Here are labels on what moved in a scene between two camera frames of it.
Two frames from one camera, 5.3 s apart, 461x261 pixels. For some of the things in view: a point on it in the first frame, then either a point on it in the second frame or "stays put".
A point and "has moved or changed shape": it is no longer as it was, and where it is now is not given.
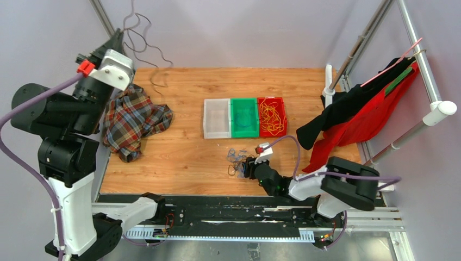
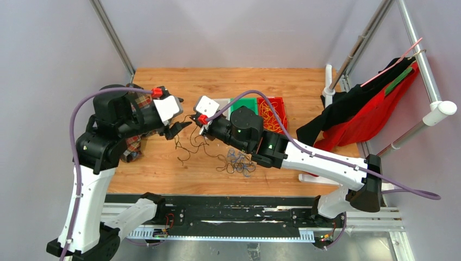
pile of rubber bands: (237, 157) has moved or changed shape
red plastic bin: (273, 119) stays put
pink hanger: (393, 64) stays put
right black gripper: (250, 167) → (206, 130)
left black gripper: (115, 42) → (170, 132)
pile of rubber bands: (137, 26) → (197, 145)
